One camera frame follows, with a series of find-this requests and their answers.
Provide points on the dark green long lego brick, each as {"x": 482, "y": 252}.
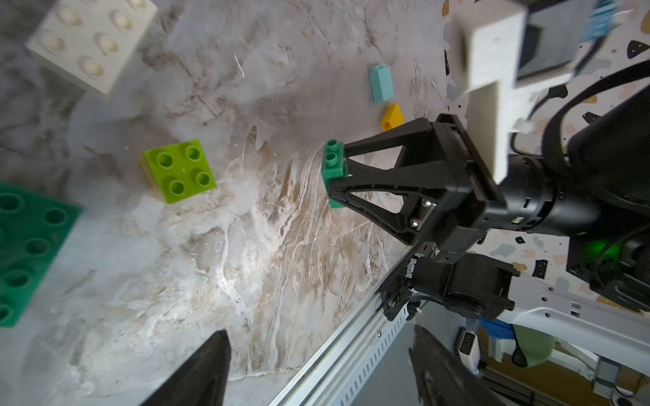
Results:
{"x": 34, "y": 228}

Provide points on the yellow lego brick right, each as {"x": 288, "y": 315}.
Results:
{"x": 393, "y": 117}

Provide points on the lime green lego brick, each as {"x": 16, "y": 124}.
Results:
{"x": 178, "y": 172}

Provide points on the light blue lego brick right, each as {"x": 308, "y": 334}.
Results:
{"x": 381, "y": 83}

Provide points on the white long lego brick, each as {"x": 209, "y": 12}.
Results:
{"x": 89, "y": 43}

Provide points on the aluminium front rail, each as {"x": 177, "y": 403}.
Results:
{"x": 340, "y": 368}

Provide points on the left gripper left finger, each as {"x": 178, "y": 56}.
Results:
{"x": 202, "y": 379}

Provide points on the dark green small lego brick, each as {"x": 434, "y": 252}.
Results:
{"x": 334, "y": 163}

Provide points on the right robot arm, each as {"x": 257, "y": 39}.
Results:
{"x": 595, "y": 192}

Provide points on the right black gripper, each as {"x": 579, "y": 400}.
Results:
{"x": 437, "y": 192}

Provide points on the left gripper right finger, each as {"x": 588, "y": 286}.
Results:
{"x": 441, "y": 379}

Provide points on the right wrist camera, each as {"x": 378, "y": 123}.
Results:
{"x": 505, "y": 54}

